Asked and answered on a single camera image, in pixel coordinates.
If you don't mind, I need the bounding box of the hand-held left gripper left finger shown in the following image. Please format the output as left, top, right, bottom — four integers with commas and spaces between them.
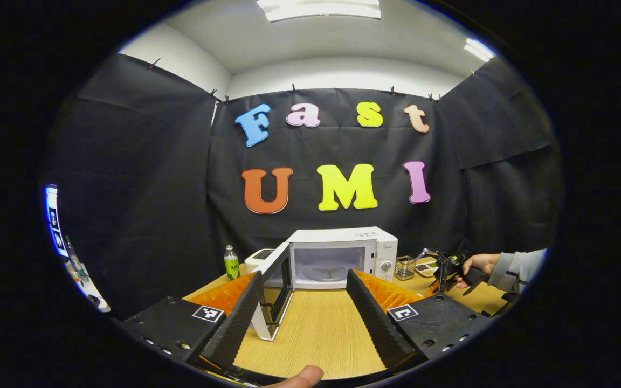
119, 271, 264, 372

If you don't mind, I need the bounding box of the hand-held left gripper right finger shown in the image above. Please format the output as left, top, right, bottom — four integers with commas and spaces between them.
346, 268, 497, 370

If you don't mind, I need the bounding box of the white microwave oven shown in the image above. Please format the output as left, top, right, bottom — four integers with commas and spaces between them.
250, 226, 399, 341

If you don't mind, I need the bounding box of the glass microwave turntable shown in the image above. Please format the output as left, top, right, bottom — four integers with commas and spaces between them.
302, 261, 351, 282

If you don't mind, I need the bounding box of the green drink bottle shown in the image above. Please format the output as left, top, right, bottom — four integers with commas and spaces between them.
224, 245, 241, 281

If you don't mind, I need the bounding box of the white toaster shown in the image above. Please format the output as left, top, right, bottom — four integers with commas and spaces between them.
244, 248, 276, 274

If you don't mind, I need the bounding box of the white side desk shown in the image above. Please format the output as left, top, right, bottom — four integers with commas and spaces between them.
65, 253, 112, 313

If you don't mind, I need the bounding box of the clear water bottle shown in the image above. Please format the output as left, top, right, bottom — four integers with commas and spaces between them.
65, 236, 82, 271

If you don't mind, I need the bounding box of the black backdrop cloth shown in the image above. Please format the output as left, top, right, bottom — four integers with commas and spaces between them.
41, 53, 564, 318

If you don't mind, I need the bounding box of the computer monitor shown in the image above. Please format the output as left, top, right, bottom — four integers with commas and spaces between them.
44, 184, 70, 258

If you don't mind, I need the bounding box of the small ceiling light panel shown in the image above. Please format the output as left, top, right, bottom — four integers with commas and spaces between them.
463, 38, 497, 63

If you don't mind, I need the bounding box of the long ceiling light panel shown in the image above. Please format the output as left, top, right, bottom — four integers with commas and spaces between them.
257, 0, 382, 22

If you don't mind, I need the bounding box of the metal wire basket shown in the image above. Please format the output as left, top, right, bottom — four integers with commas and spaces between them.
394, 255, 416, 281

